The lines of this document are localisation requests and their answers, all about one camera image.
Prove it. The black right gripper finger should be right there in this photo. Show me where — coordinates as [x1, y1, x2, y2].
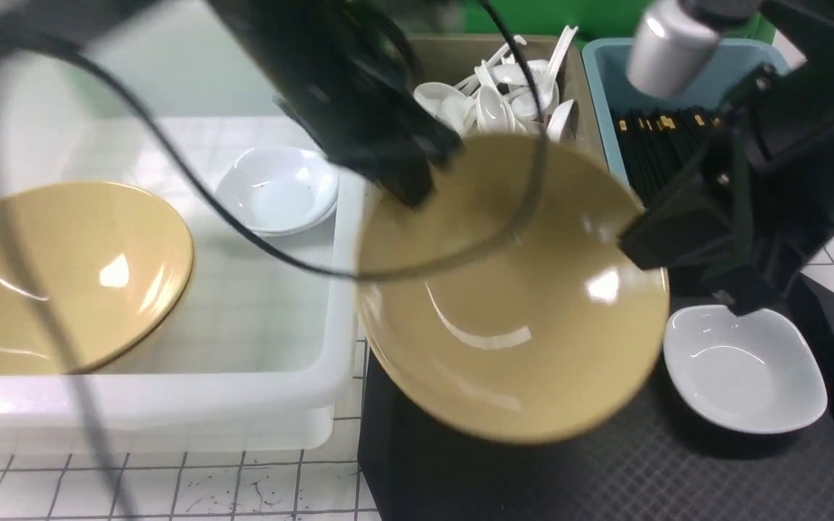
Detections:
[618, 190, 722, 271]

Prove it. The black cable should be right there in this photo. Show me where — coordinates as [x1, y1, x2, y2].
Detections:
[0, 0, 549, 521]

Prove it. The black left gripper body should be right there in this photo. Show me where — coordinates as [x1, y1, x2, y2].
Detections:
[272, 43, 463, 182]

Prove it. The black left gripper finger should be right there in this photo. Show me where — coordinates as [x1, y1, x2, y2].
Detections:
[377, 157, 434, 210]

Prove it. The black textured serving tray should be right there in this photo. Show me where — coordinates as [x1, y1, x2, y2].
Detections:
[358, 276, 834, 520]

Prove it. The white sauce dish in tub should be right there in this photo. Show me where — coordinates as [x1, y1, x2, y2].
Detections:
[214, 146, 339, 237]

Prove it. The yellow noodle bowl in tub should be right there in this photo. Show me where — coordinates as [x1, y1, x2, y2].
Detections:
[0, 181, 195, 376]

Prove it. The bundle of black chopsticks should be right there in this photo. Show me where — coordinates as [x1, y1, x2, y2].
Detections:
[611, 106, 722, 207]

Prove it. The large white plastic tub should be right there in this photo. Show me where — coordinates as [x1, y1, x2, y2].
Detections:
[0, 0, 367, 453]

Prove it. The green backdrop cloth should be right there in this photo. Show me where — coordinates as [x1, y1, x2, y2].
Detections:
[455, 1, 775, 43]

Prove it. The white sauce dish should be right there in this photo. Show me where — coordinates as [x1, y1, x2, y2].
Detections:
[662, 305, 828, 435]
[214, 146, 339, 237]

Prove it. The blue plastic chopstick bin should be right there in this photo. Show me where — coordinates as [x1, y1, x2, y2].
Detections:
[582, 38, 791, 189]

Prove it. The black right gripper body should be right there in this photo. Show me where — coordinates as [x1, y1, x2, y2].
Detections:
[670, 65, 834, 316]

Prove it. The yellow noodle bowl carried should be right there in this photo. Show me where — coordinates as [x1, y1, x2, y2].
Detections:
[357, 141, 670, 444]

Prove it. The tan plastic spoon bin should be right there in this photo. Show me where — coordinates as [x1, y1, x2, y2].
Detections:
[406, 33, 607, 167]

